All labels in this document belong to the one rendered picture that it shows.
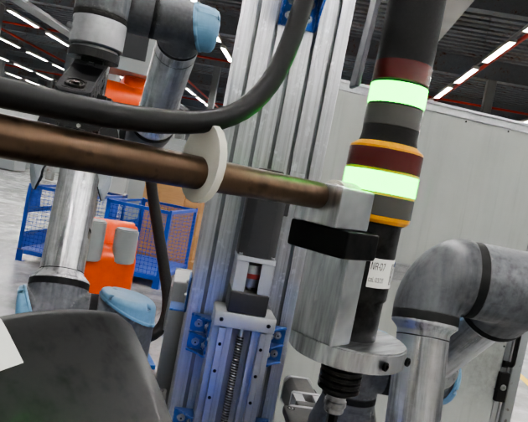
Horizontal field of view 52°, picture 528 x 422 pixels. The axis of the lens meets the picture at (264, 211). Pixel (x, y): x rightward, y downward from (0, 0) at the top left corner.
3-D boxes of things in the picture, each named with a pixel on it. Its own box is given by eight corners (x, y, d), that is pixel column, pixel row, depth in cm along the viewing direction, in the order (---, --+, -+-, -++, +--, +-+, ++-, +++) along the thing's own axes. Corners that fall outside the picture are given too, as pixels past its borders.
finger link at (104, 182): (124, 195, 84) (111, 136, 83) (121, 197, 79) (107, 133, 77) (104, 198, 84) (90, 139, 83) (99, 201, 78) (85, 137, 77)
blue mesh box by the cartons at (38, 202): (12, 259, 679) (25, 182, 673) (59, 249, 805) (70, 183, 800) (80, 274, 672) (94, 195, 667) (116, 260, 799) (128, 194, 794)
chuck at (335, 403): (335, 419, 32) (343, 379, 32) (318, 409, 33) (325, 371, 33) (348, 414, 33) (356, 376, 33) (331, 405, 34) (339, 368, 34)
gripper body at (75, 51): (110, 141, 85) (124, 64, 84) (104, 138, 77) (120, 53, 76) (59, 131, 83) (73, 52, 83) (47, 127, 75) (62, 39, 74)
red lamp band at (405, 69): (411, 78, 30) (415, 55, 30) (359, 78, 32) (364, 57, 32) (438, 93, 32) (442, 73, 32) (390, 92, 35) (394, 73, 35)
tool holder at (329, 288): (338, 388, 27) (378, 192, 26) (240, 340, 32) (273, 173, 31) (425, 367, 33) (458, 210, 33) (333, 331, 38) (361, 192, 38)
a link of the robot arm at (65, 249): (90, 352, 102) (132, 97, 120) (3, 344, 98) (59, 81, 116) (87, 355, 113) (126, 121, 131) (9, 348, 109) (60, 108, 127)
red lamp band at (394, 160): (395, 170, 29) (399, 148, 29) (331, 162, 33) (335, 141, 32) (432, 181, 33) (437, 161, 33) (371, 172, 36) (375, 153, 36)
